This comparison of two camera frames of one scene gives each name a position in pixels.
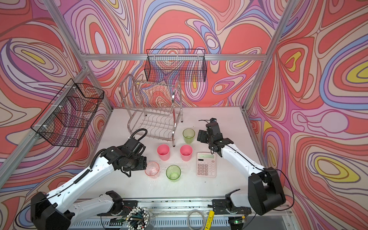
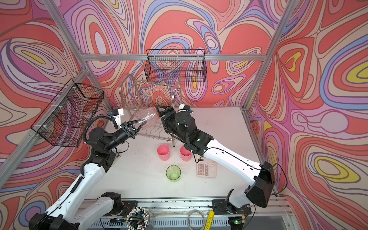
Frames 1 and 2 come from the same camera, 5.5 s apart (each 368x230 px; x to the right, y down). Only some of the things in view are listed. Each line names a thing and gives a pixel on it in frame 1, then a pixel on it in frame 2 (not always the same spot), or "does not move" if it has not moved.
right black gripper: (201, 136) -> (165, 120)
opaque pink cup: (163, 150) does not move
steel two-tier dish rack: (156, 107) does not move
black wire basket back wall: (173, 65) does not move
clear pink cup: (152, 169) -> (150, 114)
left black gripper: (143, 162) -> (129, 131)
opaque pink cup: (186, 152) does not move
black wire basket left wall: (67, 120) does not move
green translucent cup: (173, 173) does not move
